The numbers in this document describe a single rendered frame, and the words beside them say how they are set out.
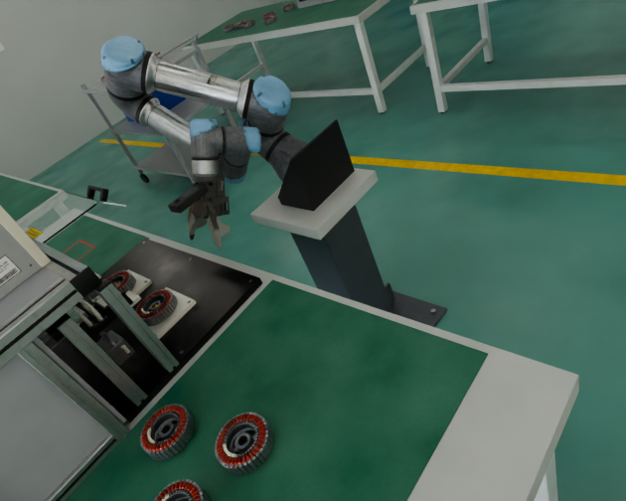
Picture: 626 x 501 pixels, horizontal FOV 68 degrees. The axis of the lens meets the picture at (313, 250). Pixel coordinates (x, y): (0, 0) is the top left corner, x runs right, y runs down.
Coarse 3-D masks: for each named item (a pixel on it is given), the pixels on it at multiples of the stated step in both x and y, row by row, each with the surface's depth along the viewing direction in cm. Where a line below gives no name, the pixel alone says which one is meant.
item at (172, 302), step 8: (152, 296) 130; (160, 296) 130; (168, 296) 127; (144, 304) 129; (152, 304) 129; (160, 304) 128; (168, 304) 125; (176, 304) 128; (136, 312) 127; (144, 312) 125; (152, 312) 124; (160, 312) 124; (168, 312) 125; (144, 320) 124; (152, 320) 124; (160, 320) 125
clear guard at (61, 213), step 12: (60, 204) 140; (72, 204) 136; (84, 204) 132; (96, 204) 130; (120, 204) 135; (36, 216) 139; (48, 216) 135; (60, 216) 132; (72, 216) 129; (24, 228) 135; (36, 228) 131; (48, 228) 128; (60, 228) 125; (48, 240) 123
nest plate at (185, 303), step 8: (168, 288) 137; (176, 296) 133; (184, 296) 131; (184, 304) 128; (192, 304) 128; (176, 312) 127; (184, 312) 127; (168, 320) 125; (176, 320) 125; (152, 328) 125; (160, 328) 124; (168, 328) 124; (160, 336) 123
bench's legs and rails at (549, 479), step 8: (552, 456) 94; (552, 464) 95; (552, 472) 97; (544, 480) 95; (552, 480) 98; (544, 488) 97; (552, 488) 100; (536, 496) 102; (544, 496) 100; (552, 496) 102
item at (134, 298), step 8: (128, 296) 122; (136, 296) 121; (96, 304) 117; (104, 304) 116; (104, 312) 117; (112, 312) 116; (96, 320) 116; (104, 320) 115; (112, 320) 116; (88, 328) 115; (96, 328) 114; (104, 336) 117; (112, 344) 118
